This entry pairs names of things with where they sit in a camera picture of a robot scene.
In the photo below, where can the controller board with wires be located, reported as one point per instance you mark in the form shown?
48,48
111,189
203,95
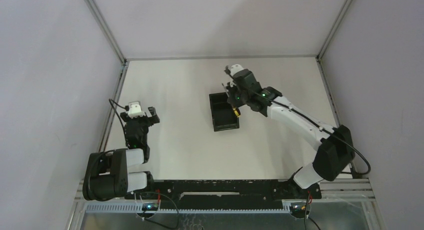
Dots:
149,209
302,212

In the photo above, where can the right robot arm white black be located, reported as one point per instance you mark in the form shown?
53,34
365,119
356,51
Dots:
333,146

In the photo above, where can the left controller board with wires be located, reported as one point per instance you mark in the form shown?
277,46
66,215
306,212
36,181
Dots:
149,209

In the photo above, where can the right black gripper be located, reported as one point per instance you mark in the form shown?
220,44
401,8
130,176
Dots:
231,88

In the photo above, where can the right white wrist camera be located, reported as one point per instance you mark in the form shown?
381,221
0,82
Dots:
233,69

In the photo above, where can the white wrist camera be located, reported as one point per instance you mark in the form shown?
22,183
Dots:
233,69
135,109

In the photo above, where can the right controller board with wires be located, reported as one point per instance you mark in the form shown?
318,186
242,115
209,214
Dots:
302,212

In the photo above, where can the aluminium frame profile back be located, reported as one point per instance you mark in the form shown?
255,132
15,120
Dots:
221,57

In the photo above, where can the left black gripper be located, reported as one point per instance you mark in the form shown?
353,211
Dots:
140,119

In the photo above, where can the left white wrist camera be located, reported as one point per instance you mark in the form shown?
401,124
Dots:
135,109

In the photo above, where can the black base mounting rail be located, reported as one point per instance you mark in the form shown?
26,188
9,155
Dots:
232,195

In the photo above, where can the black plastic bin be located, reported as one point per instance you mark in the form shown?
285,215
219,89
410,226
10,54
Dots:
222,114

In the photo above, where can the yellow black screwdriver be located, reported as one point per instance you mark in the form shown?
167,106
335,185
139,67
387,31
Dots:
236,112

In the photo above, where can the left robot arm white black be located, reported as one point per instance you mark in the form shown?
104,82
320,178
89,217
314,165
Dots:
107,174

